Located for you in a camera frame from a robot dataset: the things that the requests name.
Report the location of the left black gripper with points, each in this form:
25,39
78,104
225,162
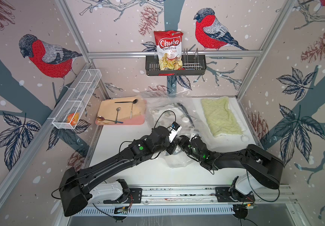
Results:
173,145

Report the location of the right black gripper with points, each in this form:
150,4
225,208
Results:
186,140

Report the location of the clear plastic vacuum bag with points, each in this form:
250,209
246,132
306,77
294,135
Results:
188,119

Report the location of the green fleece blanket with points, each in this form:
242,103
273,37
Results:
222,119

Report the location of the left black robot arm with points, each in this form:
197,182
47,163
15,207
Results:
76,187

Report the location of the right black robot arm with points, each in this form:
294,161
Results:
262,168

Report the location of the red Chuba chips bag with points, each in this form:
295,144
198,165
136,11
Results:
169,49

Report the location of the pink tray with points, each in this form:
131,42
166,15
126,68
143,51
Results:
122,120

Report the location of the beige wooden cutting board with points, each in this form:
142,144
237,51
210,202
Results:
108,108

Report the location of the black spoon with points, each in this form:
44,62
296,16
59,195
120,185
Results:
121,102

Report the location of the small silver spoon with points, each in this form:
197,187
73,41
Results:
116,119

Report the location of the right circuit board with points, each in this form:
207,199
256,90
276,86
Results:
244,206

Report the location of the circuit board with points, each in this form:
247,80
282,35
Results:
244,206
121,210

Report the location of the left circuit board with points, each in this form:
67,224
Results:
121,210

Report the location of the orange item in basket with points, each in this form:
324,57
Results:
73,119

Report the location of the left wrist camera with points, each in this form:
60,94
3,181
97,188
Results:
175,129

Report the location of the silver white-handled spoon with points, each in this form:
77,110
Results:
131,111

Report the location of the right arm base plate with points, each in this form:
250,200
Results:
225,194

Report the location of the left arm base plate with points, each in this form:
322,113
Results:
133,196

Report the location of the dark grey wall rack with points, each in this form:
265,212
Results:
187,64

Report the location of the white wire basket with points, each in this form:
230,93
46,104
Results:
78,99

